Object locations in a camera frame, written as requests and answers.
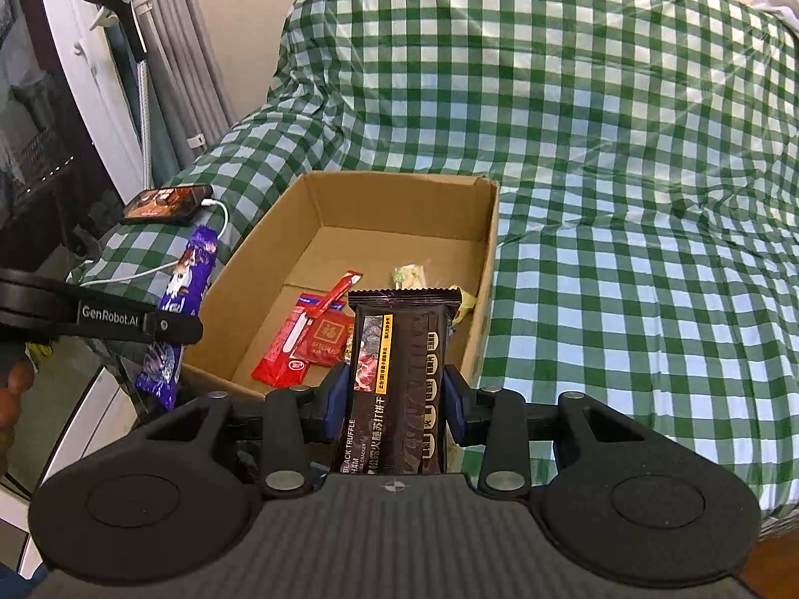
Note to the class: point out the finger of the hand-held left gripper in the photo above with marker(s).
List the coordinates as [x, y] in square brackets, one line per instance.
[181, 329]

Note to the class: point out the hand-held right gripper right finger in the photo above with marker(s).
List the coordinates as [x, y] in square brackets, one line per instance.
[454, 405]

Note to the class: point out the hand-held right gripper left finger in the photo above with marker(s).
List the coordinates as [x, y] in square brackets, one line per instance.
[337, 405]

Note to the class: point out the purple snack packet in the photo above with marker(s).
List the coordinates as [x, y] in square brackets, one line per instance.
[187, 274]

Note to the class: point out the black snack packet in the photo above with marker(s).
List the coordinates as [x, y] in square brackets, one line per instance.
[399, 387]

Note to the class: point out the red square packet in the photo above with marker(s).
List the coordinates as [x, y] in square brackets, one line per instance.
[324, 340]

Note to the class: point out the red packet with white label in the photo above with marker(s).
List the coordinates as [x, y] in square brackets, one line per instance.
[281, 355]

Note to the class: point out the red thin stick packet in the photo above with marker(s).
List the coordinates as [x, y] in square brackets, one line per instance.
[342, 290]

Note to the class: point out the gold white candy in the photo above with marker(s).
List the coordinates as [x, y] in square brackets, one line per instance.
[409, 274]

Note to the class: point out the cardboard box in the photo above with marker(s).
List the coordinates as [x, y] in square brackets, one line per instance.
[399, 212]

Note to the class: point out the person's left hand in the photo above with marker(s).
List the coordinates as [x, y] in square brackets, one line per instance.
[15, 380]

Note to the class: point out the black smartphone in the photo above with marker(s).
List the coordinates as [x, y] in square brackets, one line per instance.
[165, 203]

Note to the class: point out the dark glass door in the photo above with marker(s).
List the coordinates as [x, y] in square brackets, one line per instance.
[31, 137]

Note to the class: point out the teal curtain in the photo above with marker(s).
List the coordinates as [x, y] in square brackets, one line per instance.
[159, 137]

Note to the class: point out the green checkered cloth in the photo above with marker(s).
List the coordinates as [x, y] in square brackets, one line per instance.
[593, 137]

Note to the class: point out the black garment steamer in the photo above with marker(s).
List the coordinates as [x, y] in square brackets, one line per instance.
[128, 19]

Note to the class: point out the white cloth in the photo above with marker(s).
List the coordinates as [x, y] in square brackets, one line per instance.
[780, 0]

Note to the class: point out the white door frame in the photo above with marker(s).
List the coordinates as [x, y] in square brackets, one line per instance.
[81, 43]

